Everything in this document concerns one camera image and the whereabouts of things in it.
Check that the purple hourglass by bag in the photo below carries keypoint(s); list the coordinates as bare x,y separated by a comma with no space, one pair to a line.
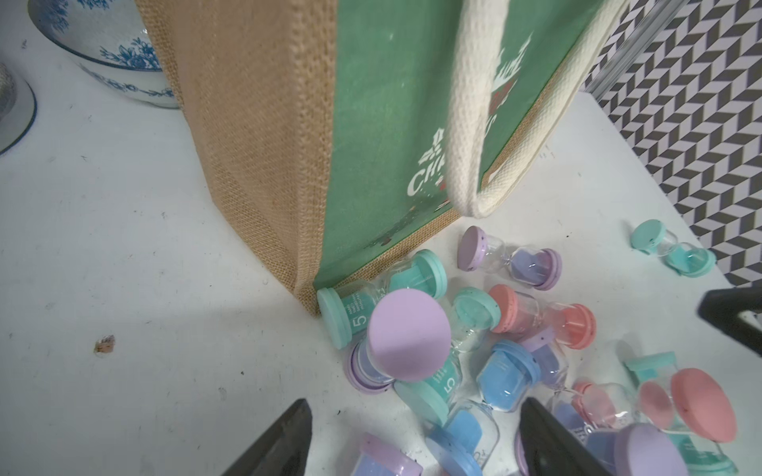
539,269

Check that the blue hourglass centre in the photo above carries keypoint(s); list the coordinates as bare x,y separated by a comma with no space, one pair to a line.
465,442

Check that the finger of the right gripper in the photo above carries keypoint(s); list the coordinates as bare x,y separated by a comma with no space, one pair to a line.
722,309

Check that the blue white ceramic bowl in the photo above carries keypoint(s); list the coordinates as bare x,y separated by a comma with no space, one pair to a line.
109,42

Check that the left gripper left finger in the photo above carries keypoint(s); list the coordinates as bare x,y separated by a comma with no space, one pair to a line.
283,449

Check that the green canvas Christmas bag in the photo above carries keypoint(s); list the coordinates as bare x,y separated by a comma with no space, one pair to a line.
337,136

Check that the green hourglass by bag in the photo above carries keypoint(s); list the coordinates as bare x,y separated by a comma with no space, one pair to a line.
346,309

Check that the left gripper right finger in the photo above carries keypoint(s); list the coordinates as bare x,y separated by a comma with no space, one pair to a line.
547,448

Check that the pink hourglass upright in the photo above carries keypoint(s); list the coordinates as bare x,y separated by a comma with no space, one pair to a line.
677,399

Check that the pink hourglass centre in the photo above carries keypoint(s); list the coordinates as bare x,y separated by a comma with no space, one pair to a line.
521,315

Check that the purple hourglass large cap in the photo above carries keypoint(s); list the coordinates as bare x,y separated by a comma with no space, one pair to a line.
408,339

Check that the green hourglass far right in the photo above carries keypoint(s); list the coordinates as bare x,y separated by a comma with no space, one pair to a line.
652,237

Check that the silver wire stand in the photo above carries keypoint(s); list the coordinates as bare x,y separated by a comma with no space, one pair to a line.
18,106

